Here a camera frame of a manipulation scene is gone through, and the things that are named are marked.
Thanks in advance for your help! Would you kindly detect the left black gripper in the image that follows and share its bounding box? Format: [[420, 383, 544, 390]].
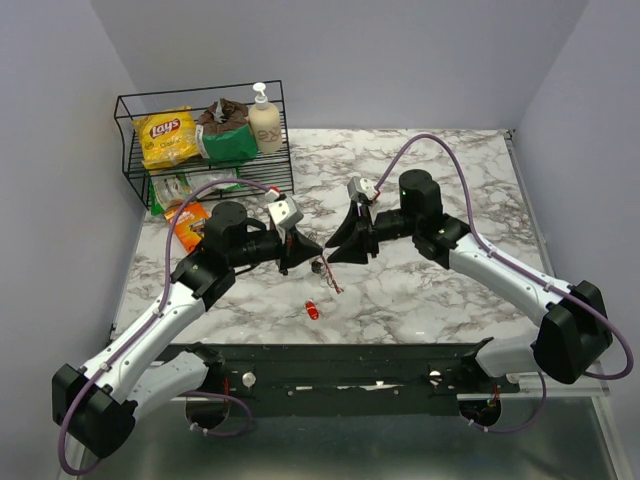
[[229, 225, 324, 276]]

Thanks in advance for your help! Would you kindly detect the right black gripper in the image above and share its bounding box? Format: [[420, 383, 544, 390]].
[[325, 199, 420, 265]]

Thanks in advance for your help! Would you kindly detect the metal key organizer red handle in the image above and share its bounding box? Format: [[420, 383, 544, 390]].
[[309, 254, 344, 295]]

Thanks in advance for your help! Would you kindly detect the key red tag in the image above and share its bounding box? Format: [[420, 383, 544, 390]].
[[304, 300, 321, 321]]

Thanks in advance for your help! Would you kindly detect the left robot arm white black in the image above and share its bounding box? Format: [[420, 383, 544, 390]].
[[52, 196, 322, 472]]

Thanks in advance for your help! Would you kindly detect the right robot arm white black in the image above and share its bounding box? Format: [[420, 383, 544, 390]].
[[326, 169, 612, 392]]

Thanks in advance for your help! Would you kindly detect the orange Gillette razor package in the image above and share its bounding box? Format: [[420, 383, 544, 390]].
[[174, 202, 209, 253]]

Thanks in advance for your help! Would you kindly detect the cream soap pump bottle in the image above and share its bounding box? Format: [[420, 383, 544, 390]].
[[248, 82, 283, 154]]

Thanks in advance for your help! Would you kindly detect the green brown snack bag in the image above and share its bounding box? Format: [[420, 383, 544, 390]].
[[195, 98, 258, 164]]

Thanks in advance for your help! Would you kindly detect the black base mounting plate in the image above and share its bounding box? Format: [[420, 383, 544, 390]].
[[102, 342, 524, 416]]

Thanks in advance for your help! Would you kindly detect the green white snack packet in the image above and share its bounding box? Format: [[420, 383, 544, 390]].
[[149, 169, 237, 216]]

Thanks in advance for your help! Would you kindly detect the yellow Lays chips bag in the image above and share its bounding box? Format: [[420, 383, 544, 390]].
[[133, 105, 199, 171]]

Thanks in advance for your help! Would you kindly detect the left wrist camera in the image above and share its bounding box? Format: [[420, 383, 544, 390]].
[[267, 197, 304, 239]]

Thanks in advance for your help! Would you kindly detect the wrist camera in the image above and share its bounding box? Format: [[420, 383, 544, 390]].
[[347, 176, 380, 205], [267, 197, 304, 239]]

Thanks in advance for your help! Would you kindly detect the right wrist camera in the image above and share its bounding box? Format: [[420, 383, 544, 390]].
[[347, 176, 380, 205]]

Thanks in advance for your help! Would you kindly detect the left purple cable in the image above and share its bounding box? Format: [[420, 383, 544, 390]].
[[57, 178, 281, 476]]

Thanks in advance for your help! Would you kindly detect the purple cable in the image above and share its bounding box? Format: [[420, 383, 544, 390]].
[[57, 178, 281, 476], [372, 133, 634, 435]]

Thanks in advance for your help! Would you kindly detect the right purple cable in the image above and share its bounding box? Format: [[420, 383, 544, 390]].
[[372, 133, 634, 435]]

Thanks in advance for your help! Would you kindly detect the black wire shelf rack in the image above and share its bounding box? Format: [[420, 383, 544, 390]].
[[113, 80, 295, 209]]

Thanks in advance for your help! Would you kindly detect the aluminium rail frame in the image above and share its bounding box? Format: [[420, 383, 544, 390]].
[[57, 357, 621, 480]]

